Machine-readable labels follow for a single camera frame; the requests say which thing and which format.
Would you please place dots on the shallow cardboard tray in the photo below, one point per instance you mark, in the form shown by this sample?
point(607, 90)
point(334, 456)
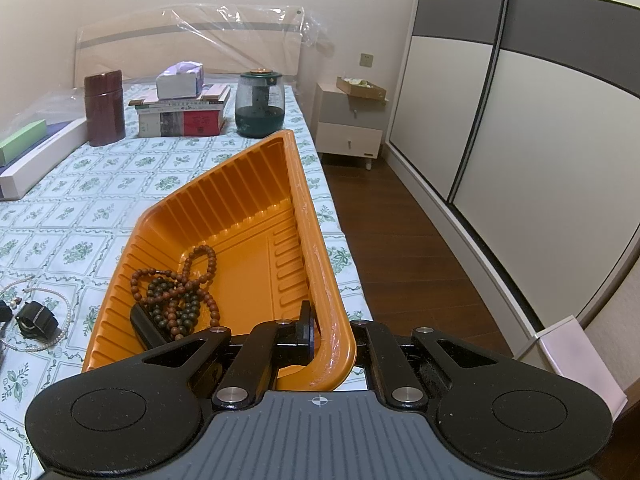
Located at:
point(362, 89)

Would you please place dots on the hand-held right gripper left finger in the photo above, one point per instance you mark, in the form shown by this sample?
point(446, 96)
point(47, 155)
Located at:
point(307, 330)

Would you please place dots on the small black object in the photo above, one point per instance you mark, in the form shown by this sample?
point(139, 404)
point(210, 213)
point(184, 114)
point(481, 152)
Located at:
point(4, 311)

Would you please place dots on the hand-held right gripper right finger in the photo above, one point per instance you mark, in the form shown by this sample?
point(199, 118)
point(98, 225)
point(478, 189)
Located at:
point(370, 340)

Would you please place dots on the black wrist watch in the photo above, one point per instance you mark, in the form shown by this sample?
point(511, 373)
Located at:
point(37, 317)

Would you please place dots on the long white box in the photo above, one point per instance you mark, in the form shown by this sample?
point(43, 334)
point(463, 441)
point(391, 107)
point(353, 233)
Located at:
point(40, 160)

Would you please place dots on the beige bed headboard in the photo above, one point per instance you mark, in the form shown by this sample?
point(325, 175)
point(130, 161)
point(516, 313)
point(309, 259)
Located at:
point(200, 50)

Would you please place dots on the orange plastic tray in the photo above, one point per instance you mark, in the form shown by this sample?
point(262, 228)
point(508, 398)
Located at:
point(240, 210)

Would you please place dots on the wall socket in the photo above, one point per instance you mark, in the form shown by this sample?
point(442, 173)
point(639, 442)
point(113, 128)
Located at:
point(367, 60)

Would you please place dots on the black rectangular object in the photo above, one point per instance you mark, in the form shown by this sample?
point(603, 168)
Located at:
point(145, 327)

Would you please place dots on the green glass humidifier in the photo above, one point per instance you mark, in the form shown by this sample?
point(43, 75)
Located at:
point(260, 110)

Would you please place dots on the clear plastic sheet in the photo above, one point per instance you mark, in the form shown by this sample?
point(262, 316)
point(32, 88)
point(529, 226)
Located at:
point(240, 15)

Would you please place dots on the thick red grey book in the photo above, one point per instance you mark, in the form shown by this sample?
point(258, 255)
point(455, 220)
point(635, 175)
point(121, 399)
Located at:
point(185, 122)

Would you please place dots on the light green box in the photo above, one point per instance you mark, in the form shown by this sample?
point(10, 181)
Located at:
point(20, 142)

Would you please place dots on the dark red cylindrical box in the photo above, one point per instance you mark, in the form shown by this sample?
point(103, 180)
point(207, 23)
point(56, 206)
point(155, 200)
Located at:
point(105, 110)

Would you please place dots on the dark blue flat box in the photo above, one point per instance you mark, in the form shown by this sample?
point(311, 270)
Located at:
point(57, 129)

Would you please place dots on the white grey sliding wardrobe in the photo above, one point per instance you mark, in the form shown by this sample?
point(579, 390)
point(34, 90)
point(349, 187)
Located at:
point(525, 110)

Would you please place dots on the white cardboard box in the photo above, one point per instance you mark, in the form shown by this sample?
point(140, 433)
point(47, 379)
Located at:
point(580, 355)

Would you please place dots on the white tissue box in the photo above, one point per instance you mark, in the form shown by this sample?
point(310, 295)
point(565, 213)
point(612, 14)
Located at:
point(179, 82)

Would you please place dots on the white nightstand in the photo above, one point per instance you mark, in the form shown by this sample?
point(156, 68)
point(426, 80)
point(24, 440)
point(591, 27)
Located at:
point(347, 130)

